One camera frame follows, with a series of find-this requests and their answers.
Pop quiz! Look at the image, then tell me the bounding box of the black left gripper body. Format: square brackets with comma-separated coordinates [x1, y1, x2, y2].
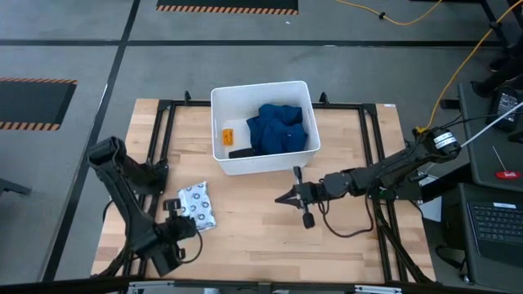
[154, 198, 198, 278]

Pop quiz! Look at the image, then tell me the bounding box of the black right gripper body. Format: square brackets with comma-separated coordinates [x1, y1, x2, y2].
[293, 166, 328, 229]

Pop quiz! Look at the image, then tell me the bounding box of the dark blue cloth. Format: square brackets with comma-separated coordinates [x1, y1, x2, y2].
[245, 103, 309, 157]

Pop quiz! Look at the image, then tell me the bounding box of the white plastic bin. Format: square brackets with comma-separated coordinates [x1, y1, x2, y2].
[210, 80, 321, 176]

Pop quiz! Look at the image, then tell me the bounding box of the white patterned packet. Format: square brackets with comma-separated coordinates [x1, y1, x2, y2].
[177, 180, 218, 234]

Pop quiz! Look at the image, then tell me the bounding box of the black lower desk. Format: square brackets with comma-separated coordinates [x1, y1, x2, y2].
[440, 182, 523, 293]

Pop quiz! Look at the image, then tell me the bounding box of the black floor stand foot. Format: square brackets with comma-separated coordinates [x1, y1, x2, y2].
[0, 177, 33, 200]

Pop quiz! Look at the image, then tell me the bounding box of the dark grey side desk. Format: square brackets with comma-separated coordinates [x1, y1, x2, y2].
[457, 80, 523, 193]

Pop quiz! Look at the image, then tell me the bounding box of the black laptop keyboard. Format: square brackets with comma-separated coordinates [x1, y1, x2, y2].
[465, 199, 523, 269]

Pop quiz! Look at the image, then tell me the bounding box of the thin white stick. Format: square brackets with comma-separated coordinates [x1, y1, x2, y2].
[491, 145, 508, 172]

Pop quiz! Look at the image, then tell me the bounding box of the black hazard-striped floor mat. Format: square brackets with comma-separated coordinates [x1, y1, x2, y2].
[0, 77, 78, 131]
[155, 0, 299, 16]

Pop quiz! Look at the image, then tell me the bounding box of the white rod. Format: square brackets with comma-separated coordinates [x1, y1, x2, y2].
[460, 100, 523, 148]

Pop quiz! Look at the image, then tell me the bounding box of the black labelled power adapter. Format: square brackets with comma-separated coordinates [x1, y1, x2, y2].
[489, 87, 523, 132]

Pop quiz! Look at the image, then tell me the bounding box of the black diagonal stand leg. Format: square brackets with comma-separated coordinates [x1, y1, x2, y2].
[469, 60, 523, 98]

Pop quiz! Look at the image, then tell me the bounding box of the person's shoe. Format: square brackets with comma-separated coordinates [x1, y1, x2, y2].
[488, 56, 511, 73]

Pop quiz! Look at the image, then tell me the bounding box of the person's leg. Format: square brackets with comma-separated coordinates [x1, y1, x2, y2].
[504, 36, 523, 82]

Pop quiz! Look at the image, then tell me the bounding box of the black tripod stand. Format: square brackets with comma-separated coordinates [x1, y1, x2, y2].
[481, 0, 518, 48]

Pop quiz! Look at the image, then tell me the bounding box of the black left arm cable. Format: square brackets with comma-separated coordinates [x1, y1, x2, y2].
[178, 229, 204, 265]

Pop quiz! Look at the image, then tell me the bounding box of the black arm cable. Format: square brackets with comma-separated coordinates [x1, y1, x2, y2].
[320, 189, 375, 239]
[178, 229, 204, 265]

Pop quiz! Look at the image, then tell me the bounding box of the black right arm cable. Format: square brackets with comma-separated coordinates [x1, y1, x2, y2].
[320, 189, 375, 239]

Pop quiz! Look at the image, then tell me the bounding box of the black metal table frame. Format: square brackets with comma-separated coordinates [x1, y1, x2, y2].
[92, 90, 436, 287]

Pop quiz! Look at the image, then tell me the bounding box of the black camera mount rail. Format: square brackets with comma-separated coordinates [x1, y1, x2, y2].
[0, 275, 523, 294]

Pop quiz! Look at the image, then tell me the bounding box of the yellow extension cable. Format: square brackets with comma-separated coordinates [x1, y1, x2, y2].
[412, 0, 523, 138]
[334, 0, 444, 27]

